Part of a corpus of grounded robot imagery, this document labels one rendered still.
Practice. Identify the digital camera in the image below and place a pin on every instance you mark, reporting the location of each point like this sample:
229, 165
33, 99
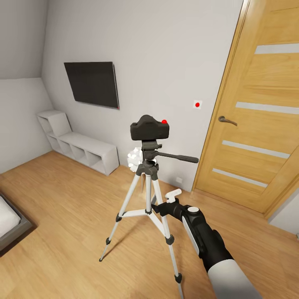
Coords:
147, 128

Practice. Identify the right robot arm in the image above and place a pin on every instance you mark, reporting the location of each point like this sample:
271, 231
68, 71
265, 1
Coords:
228, 280

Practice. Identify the camera tripod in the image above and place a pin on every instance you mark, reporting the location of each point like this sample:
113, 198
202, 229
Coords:
149, 168

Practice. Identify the wall mounted tv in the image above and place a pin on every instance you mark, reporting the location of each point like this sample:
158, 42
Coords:
93, 82

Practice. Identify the bed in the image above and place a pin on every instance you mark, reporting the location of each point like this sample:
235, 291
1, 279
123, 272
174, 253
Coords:
12, 223

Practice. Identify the door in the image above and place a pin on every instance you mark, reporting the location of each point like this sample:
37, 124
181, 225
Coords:
251, 152

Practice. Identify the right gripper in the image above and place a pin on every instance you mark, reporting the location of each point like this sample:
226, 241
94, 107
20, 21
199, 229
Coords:
166, 208

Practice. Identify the electric switch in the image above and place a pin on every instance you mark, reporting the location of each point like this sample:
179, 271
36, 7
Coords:
197, 104

